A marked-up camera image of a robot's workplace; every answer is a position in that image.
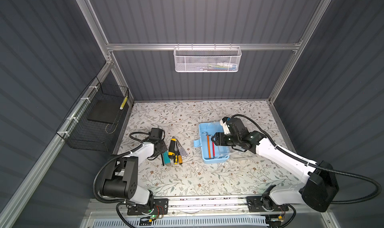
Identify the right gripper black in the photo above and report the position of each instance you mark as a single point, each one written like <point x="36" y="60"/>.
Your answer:
<point x="218" y="136"/>

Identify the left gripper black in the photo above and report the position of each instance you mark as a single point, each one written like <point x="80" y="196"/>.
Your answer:
<point x="163" y="148"/>

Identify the red hex key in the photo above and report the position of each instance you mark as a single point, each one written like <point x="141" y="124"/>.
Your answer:
<point x="213" y="150"/>

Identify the blue plastic tool box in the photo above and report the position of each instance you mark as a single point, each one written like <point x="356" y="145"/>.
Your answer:
<point x="211" y="153"/>

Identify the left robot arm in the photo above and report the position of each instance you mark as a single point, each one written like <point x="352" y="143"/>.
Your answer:
<point x="117" y="179"/>

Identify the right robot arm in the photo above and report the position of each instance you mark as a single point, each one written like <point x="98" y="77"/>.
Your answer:
<point x="317" y="187"/>

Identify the yellow black ratchet screwdriver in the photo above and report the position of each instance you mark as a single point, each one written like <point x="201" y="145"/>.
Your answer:
<point x="172" y="149"/>

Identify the small yellow black screwdriver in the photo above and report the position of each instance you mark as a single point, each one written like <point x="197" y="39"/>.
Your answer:
<point x="178" y="158"/>

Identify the yellow marker in basket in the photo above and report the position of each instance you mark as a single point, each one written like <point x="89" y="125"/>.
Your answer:
<point x="123" y="102"/>

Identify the black foam pad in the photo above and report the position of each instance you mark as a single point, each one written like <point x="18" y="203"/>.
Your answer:
<point x="107" y="112"/>

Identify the items in white basket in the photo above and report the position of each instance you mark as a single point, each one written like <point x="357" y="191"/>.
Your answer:
<point x="226" y="67"/>

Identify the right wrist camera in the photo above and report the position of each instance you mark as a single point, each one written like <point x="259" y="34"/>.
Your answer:
<point x="223" y="123"/>

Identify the black wire basket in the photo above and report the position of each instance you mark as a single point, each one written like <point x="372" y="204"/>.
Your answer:
<point x="79" y="133"/>

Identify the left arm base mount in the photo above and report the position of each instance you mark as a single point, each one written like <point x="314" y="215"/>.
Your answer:
<point x="155" y="206"/>

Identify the aluminium front rail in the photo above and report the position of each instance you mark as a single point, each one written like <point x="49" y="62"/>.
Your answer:
<point x="187" y="205"/>

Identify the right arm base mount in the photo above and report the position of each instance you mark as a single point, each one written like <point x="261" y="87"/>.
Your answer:
<point x="262" y="204"/>

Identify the white wire mesh basket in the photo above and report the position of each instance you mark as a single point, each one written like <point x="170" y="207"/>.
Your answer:
<point x="187" y="58"/>

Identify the white perforated cable duct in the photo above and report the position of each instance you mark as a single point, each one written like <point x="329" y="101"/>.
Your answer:
<point x="199" y="222"/>

